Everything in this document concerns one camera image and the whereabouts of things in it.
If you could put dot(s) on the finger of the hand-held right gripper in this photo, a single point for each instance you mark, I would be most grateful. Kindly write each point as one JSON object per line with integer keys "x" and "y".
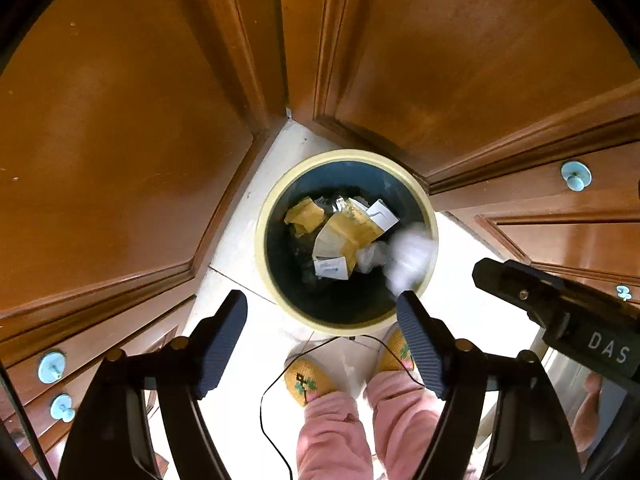
{"x": 520, "y": 285}

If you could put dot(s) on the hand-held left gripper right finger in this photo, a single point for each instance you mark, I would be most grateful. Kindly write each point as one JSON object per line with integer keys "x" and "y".
{"x": 420, "y": 345}

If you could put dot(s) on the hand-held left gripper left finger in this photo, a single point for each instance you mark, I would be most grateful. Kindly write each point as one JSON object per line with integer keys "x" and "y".
{"x": 222, "y": 345}

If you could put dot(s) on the white tissue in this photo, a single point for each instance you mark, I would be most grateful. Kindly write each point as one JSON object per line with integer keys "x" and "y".
{"x": 410, "y": 255}

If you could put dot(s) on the round cream rimmed trash bin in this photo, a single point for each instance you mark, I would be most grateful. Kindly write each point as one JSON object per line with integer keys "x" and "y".
{"x": 300, "y": 290}

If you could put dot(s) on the clear plastic packaging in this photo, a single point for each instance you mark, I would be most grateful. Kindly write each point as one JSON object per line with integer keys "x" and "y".
{"x": 372, "y": 255}

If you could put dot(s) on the yellow kraft packet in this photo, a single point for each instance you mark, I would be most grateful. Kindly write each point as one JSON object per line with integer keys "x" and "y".
{"x": 345, "y": 235}

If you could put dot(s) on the red white small box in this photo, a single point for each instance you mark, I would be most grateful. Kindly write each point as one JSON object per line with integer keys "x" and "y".
{"x": 384, "y": 215}

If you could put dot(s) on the yellow wrapper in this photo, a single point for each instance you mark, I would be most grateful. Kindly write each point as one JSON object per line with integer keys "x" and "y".
{"x": 302, "y": 216}

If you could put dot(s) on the person's right hand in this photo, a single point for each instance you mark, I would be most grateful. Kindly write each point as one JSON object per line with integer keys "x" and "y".
{"x": 587, "y": 410}

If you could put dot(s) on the yellow knitted slipper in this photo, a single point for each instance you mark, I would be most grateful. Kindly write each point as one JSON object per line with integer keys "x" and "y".
{"x": 310, "y": 382}
{"x": 395, "y": 352}

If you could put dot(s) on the person's left leg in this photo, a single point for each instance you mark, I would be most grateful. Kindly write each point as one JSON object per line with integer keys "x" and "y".
{"x": 332, "y": 440}

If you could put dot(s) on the wooden cabinet door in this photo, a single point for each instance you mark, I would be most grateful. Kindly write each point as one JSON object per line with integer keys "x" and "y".
{"x": 475, "y": 60}
{"x": 110, "y": 135}

